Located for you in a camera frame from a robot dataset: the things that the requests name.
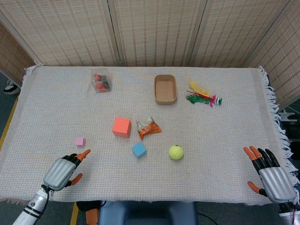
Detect colourful feather shuttlecock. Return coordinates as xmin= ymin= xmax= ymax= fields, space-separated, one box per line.
xmin=186 ymin=81 xmax=224 ymax=109

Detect left grey orange-tipped robot hand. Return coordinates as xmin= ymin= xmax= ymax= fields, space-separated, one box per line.
xmin=43 ymin=149 xmax=91 ymax=192

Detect yellow tennis ball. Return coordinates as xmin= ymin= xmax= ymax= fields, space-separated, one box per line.
xmin=168 ymin=144 xmax=184 ymax=161

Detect blue-grey robot torso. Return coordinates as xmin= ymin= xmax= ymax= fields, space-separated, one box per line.
xmin=98 ymin=201 xmax=198 ymax=225

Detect orange and black robot part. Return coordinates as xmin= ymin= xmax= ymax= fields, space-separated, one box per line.
xmin=76 ymin=200 xmax=104 ymax=225

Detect right grey orange-tipped robot hand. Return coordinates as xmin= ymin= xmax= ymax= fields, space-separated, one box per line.
xmin=243 ymin=145 xmax=297 ymax=203

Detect orange foam cube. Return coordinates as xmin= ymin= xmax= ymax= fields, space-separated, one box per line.
xmin=112 ymin=117 xmax=132 ymax=138

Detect beige woven tablecloth with fringe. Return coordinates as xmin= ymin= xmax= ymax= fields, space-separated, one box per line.
xmin=0 ymin=65 xmax=299 ymax=207

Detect black and white shoe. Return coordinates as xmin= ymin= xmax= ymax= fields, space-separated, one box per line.
xmin=3 ymin=79 xmax=21 ymax=95

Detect white metal stand base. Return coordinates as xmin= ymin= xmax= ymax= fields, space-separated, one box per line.
xmin=278 ymin=112 xmax=296 ymax=122

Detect clear box with red toys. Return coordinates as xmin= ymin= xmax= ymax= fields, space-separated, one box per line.
xmin=90 ymin=67 xmax=112 ymax=94

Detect crumpled orange snack wrapper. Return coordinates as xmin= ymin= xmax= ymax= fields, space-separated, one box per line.
xmin=136 ymin=115 xmax=163 ymax=141

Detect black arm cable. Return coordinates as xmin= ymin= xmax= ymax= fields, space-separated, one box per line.
xmin=41 ymin=184 xmax=53 ymax=204

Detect blue foam cube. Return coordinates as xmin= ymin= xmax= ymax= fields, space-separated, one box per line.
xmin=131 ymin=142 xmax=148 ymax=159

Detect woven bamboo folding screen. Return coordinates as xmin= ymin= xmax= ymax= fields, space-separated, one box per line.
xmin=0 ymin=0 xmax=300 ymax=111

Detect brown paper tray box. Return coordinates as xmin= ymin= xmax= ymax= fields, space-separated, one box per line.
xmin=154 ymin=74 xmax=178 ymax=105

